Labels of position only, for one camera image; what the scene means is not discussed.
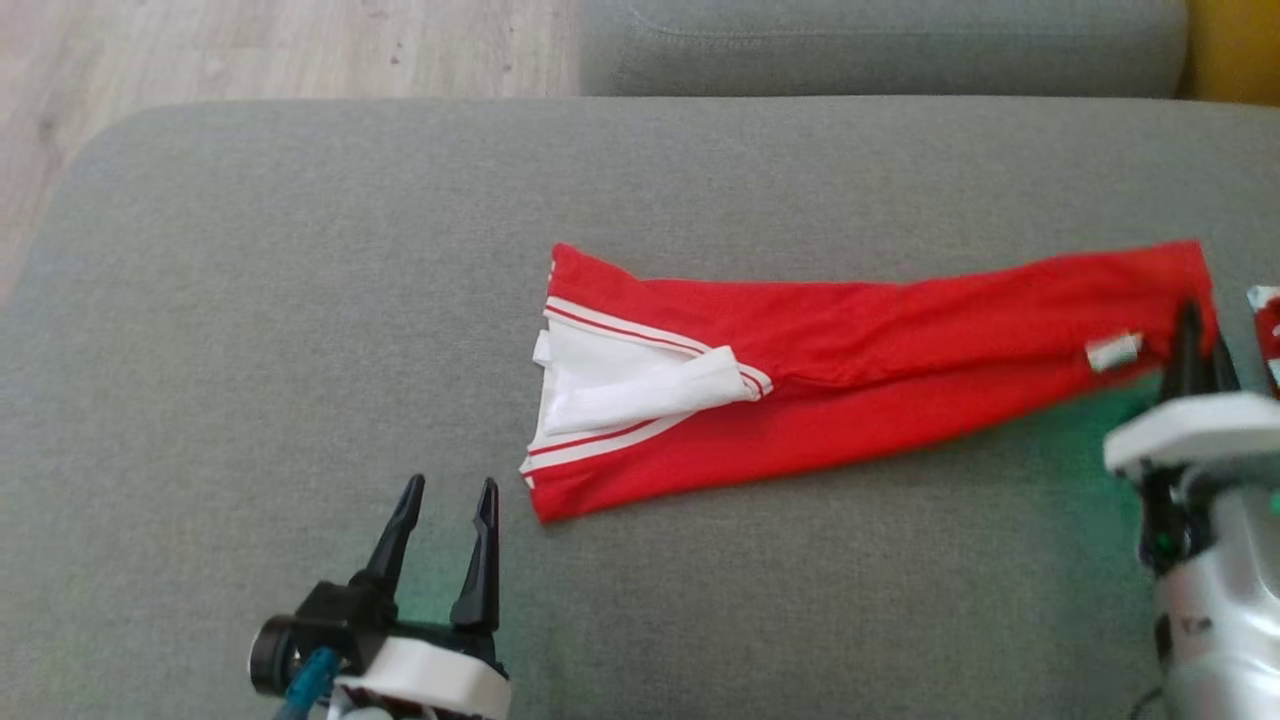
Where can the right gripper black white band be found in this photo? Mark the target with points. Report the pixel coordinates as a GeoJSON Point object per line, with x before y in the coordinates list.
{"type": "Point", "coordinates": [1190, 435]}

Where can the left gripper black white band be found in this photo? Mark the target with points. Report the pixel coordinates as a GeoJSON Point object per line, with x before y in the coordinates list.
{"type": "Point", "coordinates": [430, 675]}

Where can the red trousers with white stripes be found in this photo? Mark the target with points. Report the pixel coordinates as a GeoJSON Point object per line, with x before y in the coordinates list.
{"type": "Point", "coordinates": [850, 340]}

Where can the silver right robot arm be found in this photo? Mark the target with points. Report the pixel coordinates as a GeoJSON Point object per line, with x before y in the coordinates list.
{"type": "Point", "coordinates": [1230, 620]}

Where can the small red white cloth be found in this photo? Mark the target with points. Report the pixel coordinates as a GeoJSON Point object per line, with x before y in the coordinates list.
{"type": "Point", "coordinates": [1270, 330]}

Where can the grey fabric sofa ottoman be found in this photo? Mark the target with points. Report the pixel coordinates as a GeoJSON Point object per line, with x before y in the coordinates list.
{"type": "Point", "coordinates": [300, 300]}

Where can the yellow sofa back cushion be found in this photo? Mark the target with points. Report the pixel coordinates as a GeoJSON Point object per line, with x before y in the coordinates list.
{"type": "Point", "coordinates": [1235, 45]}

